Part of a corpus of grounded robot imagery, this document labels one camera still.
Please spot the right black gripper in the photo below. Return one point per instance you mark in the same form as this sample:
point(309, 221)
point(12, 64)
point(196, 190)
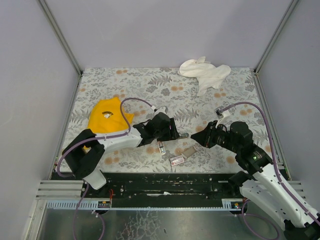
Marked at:
point(210, 134)

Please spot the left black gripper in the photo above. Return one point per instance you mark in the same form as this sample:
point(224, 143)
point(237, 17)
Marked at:
point(172, 128)

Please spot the beige stapler magazine part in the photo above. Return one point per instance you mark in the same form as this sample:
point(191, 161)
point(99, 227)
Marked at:
point(183, 135)

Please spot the brown staple box tray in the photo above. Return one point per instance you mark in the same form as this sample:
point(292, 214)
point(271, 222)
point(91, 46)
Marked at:
point(189, 152)

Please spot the white red staple box sleeve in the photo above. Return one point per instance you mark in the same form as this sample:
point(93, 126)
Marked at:
point(177, 160)

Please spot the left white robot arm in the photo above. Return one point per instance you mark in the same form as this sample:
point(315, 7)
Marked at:
point(83, 154)

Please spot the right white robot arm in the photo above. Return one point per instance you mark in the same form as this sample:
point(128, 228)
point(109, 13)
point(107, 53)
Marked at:
point(261, 183)

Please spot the floral table mat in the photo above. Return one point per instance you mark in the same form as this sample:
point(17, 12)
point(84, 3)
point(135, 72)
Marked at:
point(141, 87)

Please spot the yellow folded cloth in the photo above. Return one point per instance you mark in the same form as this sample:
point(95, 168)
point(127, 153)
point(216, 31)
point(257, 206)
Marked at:
point(108, 117)

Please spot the white crumpled cloth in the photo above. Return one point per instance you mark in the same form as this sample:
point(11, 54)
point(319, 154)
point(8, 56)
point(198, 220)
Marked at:
point(207, 75)

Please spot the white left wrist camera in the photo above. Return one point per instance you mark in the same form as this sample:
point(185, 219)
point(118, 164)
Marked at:
point(162, 109)

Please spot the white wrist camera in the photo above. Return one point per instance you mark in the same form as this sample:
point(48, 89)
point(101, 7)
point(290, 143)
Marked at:
point(162, 109)
point(222, 115)

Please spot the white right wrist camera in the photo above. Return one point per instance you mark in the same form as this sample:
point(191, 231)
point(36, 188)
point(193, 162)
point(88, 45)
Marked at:
point(222, 115)

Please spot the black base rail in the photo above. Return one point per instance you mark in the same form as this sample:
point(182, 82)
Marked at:
point(165, 190)

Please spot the white slotted cable duct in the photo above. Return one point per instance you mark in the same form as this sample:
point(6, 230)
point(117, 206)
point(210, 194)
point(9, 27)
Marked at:
point(96, 205)

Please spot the right aluminium frame post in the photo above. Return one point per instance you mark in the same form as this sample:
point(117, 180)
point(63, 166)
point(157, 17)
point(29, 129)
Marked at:
point(280, 27)

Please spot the aluminium frame post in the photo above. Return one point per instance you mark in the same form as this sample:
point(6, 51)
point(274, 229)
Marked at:
point(59, 35)
point(280, 27)

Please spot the left aluminium frame post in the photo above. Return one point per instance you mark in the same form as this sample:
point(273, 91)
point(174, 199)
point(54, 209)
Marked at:
point(59, 35)

